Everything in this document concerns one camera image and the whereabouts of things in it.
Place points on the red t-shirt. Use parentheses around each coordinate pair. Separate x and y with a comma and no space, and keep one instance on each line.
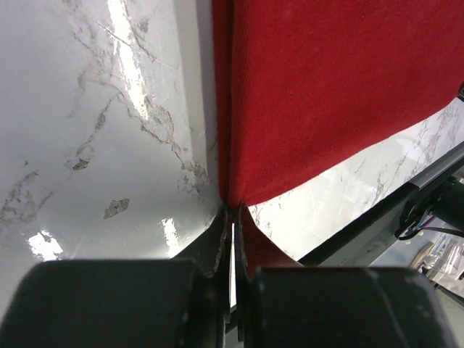
(303,85)

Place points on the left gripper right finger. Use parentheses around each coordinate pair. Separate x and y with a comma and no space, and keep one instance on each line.
(253,250)

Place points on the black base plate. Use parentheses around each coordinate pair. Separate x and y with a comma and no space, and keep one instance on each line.
(366,238)

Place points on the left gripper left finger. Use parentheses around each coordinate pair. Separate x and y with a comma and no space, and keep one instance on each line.
(209,309)

